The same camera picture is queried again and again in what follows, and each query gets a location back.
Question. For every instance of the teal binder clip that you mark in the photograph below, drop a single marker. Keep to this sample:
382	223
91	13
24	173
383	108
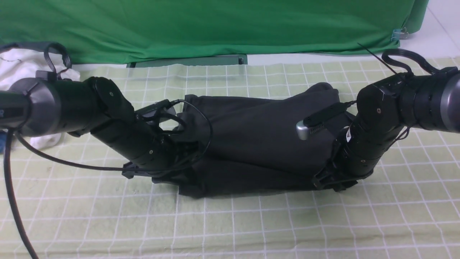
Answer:
399	34

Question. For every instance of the blue cloth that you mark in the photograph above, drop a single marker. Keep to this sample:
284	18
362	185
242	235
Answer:
3	138

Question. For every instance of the dark gray garment under white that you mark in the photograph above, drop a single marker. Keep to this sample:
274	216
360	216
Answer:
56	56

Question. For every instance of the white crumpled garment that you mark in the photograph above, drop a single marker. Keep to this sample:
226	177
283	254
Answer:
16	64

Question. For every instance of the light green checkered mat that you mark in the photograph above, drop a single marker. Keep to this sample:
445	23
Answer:
408	209

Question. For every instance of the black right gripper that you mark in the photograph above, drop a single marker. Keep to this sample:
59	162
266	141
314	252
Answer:
354	156

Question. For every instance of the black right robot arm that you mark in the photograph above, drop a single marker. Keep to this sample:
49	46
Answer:
384	109

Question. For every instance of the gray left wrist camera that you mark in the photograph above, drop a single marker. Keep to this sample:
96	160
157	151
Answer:
157	112

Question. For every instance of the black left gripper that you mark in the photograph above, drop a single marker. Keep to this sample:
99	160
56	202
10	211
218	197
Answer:
150	154

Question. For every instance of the dark green base bar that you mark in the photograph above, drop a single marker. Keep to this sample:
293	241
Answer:
219	60

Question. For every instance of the green backdrop cloth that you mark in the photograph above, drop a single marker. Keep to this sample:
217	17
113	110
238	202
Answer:
125	31

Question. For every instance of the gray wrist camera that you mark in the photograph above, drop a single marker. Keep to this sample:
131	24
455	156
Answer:
157	112
314	123

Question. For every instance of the dark gray long-sleeve top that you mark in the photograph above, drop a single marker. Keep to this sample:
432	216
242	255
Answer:
255	146

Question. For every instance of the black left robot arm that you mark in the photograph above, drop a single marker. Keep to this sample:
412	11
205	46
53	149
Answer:
36	107

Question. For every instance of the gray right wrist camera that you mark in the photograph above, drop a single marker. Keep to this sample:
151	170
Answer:
314	123

